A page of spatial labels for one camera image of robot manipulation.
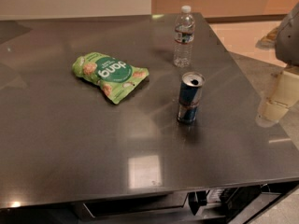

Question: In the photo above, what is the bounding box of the clear plastic water bottle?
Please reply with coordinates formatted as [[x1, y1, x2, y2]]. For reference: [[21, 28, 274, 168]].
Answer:
[[174, 6, 195, 67]]

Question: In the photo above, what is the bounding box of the green rice chip bag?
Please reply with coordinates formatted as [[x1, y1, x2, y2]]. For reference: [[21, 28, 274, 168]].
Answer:
[[72, 52, 150, 105]]

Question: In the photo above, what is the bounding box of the blue silver redbull can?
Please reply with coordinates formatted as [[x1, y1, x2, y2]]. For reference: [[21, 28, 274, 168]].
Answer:
[[177, 72, 205, 124]]

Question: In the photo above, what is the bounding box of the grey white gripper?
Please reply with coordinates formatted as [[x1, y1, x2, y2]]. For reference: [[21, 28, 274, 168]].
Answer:
[[262, 2, 299, 121]]

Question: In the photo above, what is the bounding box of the black device under table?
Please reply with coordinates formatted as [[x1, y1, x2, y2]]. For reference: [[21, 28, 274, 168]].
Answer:
[[187, 184, 281, 219]]

